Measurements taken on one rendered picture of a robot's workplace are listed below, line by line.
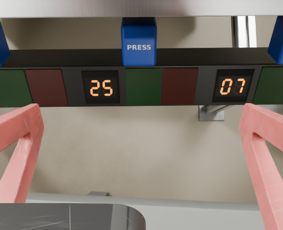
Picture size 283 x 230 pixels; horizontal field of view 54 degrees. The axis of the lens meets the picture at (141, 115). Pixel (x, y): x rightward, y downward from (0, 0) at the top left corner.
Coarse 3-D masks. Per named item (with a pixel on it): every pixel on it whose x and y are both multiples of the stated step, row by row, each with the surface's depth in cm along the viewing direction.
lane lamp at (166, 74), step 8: (168, 72) 22; (176, 72) 22; (184, 72) 22; (192, 72) 22; (168, 80) 23; (176, 80) 23; (184, 80) 23; (192, 80) 23; (168, 88) 23; (176, 88) 23; (184, 88) 23; (192, 88) 23; (168, 96) 24; (176, 96) 24; (184, 96) 24; (192, 96) 24; (168, 104) 24; (176, 104) 24; (184, 104) 24; (192, 104) 24
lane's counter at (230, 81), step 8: (224, 72) 22; (232, 72) 22; (240, 72) 22; (248, 72) 22; (216, 80) 23; (224, 80) 23; (232, 80) 23; (240, 80) 23; (248, 80) 23; (216, 88) 23; (224, 88) 23; (232, 88) 23; (240, 88) 23; (248, 88) 23; (216, 96) 24; (224, 96) 24; (232, 96) 24; (240, 96) 24
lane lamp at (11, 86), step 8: (0, 72) 22; (8, 72) 22; (16, 72) 22; (24, 72) 22; (0, 80) 23; (8, 80) 23; (16, 80) 23; (24, 80) 23; (0, 88) 23; (8, 88) 23; (16, 88) 23; (24, 88) 23; (0, 96) 24; (8, 96) 24; (16, 96) 24; (24, 96) 24; (0, 104) 24; (8, 104) 24; (16, 104) 24; (24, 104) 24
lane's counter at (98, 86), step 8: (88, 72) 22; (96, 72) 22; (104, 72) 22; (112, 72) 22; (88, 80) 23; (96, 80) 23; (104, 80) 23; (112, 80) 23; (88, 88) 23; (96, 88) 23; (104, 88) 23; (112, 88) 23; (88, 96) 24; (96, 96) 24; (104, 96) 24; (112, 96) 24
